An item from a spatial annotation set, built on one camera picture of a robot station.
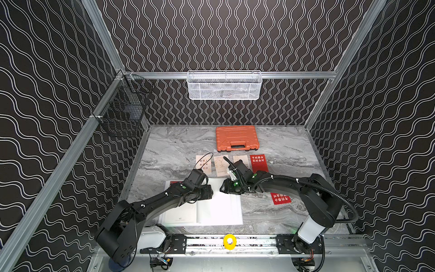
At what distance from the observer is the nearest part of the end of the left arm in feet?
2.13

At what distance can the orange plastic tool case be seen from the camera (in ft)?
3.46

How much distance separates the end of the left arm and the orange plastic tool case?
1.13ft
